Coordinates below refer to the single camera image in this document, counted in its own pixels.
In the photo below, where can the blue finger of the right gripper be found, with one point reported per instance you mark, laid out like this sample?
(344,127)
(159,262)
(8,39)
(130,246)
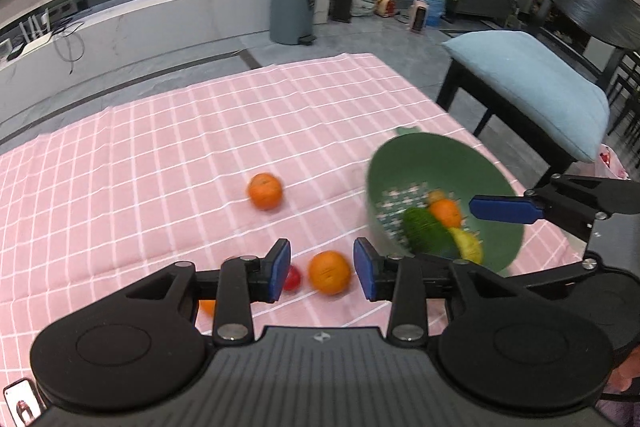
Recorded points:
(508,209)

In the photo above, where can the green cucumber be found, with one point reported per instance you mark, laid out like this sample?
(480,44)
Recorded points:
(425,235)

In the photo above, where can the smartphone with lit screen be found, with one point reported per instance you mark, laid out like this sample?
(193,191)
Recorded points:
(23,402)

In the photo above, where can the grey pedal trash bin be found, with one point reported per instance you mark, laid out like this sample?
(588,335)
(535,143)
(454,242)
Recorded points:
(292,22)

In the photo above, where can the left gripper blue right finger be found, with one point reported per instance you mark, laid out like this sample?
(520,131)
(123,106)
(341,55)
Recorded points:
(399,281)

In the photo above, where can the brown kiwi front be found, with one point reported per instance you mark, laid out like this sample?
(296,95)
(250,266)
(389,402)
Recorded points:
(434,196)

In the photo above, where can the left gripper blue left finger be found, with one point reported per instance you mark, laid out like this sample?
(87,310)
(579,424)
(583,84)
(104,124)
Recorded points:
(245,280)

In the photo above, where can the black bench frame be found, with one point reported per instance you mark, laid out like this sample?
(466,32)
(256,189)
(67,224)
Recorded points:
(458,77)

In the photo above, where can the white wifi router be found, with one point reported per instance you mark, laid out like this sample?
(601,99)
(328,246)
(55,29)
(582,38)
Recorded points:
(36,31)

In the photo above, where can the small red tomato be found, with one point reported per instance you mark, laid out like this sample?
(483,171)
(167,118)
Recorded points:
(293,279)

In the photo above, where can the white marble tv console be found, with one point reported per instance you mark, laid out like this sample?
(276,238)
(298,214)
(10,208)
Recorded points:
(122,35)

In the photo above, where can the pink checked tablecloth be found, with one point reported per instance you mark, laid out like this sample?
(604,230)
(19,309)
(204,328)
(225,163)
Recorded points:
(93,207)

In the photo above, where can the light blue seat cushion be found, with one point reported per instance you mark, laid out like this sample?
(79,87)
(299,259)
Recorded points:
(571,109)

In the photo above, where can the orange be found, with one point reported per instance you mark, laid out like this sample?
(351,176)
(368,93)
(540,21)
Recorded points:
(447,212)
(265,191)
(208,307)
(330,273)

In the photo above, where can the green colander bowl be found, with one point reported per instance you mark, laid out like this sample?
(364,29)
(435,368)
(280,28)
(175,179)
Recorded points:
(405,169)

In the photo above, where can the large yellow-green pomelo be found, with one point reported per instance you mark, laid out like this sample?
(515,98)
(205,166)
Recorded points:
(470,247)

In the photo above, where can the small white space heater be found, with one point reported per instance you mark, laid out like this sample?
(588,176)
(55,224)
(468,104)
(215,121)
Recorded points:
(418,14)

